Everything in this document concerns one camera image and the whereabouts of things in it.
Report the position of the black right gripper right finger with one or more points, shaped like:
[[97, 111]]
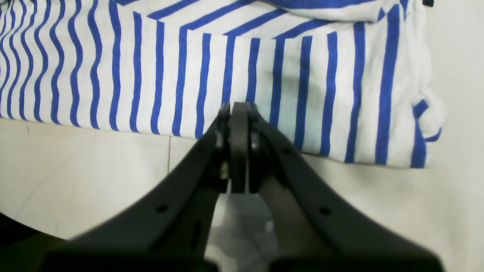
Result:
[[317, 230]]

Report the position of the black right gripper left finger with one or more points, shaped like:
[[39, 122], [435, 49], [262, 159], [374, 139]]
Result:
[[167, 230]]

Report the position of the blue white striped T-shirt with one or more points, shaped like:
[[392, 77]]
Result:
[[343, 79]]

